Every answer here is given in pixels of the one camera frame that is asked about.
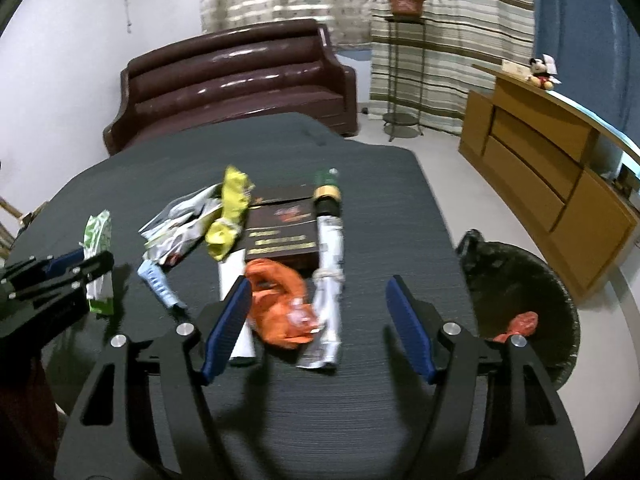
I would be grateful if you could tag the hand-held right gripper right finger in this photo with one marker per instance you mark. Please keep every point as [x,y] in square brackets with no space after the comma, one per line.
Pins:
[410,327]

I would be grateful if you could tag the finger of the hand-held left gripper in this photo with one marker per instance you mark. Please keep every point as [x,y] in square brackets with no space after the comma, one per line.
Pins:
[85,272]
[62,262]

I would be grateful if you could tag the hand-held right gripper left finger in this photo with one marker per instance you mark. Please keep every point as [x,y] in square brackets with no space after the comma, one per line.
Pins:
[227,327]

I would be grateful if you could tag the green snack wrapper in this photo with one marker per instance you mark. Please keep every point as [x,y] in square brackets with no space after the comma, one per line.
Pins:
[97,232]

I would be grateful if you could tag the white printed packet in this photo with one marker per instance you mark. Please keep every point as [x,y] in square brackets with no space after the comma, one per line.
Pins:
[227,280]

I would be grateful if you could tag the orange plastic bag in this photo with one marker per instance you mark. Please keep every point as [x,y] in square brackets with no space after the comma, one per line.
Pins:
[275,300]
[520,324]

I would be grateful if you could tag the twisted white printed wrapper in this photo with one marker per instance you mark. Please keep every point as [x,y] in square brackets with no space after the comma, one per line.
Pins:
[330,245]

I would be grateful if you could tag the yellow wrapper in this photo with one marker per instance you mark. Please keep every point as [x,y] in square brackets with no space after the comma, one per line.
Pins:
[230,210]

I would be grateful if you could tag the trash bin with black bag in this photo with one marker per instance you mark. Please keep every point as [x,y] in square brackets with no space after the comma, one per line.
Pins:
[520,280]

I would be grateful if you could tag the white red wrapper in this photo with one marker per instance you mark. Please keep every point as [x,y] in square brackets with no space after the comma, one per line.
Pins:
[175,245]

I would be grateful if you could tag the dark brown box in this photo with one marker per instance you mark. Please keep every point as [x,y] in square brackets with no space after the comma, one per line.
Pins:
[282,232]

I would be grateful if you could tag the orange plastic bag in bin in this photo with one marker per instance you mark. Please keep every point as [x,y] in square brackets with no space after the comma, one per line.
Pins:
[520,324]

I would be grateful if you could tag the white silver wrapper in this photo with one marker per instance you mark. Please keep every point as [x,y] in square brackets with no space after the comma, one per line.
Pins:
[185,207]

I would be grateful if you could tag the green bottle with gold label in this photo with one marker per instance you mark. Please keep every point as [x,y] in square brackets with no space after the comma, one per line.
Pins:
[327,195]

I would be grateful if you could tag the wooden cabinet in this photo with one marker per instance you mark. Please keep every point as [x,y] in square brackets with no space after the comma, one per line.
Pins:
[530,170]

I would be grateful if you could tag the black metal plant stand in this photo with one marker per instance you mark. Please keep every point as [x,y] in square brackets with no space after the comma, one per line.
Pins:
[404,120]

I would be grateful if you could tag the brown leather sofa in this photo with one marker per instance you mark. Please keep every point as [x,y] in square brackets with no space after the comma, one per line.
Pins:
[230,85]

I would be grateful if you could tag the small white box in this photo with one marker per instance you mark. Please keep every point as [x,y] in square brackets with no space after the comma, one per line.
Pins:
[515,69]

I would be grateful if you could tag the mouse plush toy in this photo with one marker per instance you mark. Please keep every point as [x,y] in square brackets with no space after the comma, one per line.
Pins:
[541,74]

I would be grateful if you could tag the green striped curtain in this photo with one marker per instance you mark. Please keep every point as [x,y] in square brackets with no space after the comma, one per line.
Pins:
[465,35]

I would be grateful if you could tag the blue curtain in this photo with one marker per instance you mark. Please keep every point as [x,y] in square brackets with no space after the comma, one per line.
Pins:
[585,20]

